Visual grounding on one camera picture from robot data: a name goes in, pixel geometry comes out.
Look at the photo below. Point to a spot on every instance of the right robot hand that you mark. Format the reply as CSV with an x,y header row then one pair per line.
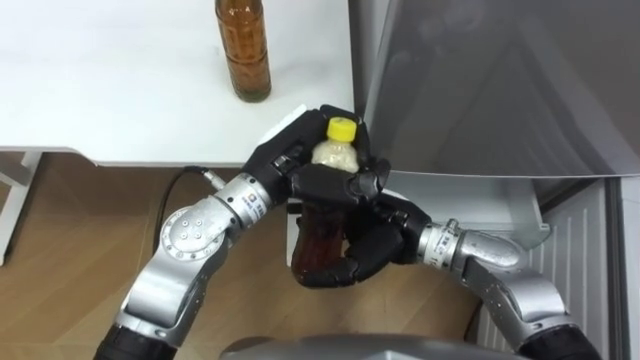
x,y
385,245

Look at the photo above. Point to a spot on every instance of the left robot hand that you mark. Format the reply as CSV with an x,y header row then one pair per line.
x,y
280,150

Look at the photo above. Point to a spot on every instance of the yellow-capped brown drink bottle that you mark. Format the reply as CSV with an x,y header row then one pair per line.
x,y
341,130

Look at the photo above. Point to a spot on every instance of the fridge door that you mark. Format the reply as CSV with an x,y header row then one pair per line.
x,y
575,240

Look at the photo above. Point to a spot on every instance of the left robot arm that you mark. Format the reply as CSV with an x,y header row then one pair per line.
x,y
170,280

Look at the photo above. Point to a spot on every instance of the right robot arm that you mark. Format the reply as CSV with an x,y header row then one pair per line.
x,y
515,295

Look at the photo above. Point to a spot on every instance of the robot body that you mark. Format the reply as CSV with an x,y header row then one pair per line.
x,y
375,350

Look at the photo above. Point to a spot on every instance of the brown tea bottle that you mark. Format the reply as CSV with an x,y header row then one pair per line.
x,y
245,50

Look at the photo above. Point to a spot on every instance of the white desk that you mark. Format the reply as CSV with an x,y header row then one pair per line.
x,y
100,75

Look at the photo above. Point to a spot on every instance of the grey fridge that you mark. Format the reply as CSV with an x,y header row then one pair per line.
x,y
500,75

